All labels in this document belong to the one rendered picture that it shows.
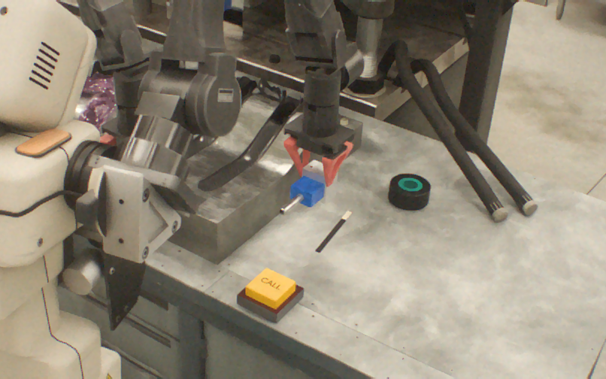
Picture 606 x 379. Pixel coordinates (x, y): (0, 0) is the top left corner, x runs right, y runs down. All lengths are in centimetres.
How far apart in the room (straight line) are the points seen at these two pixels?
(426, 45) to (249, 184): 99
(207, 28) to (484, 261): 74
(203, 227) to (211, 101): 48
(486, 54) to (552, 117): 180
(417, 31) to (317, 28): 121
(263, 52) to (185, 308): 90
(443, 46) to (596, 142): 149
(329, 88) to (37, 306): 54
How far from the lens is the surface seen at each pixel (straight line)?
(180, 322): 157
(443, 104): 183
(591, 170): 349
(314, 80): 128
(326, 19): 123
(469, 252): 152
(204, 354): 159
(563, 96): 404
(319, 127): 131
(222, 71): 97
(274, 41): 229
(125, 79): 137
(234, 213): 142
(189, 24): 98
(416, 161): 176
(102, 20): 135
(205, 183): 149
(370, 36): 197
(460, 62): 246
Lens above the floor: 171
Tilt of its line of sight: 34 degrees down
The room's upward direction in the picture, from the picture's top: 4 degrees clockwise
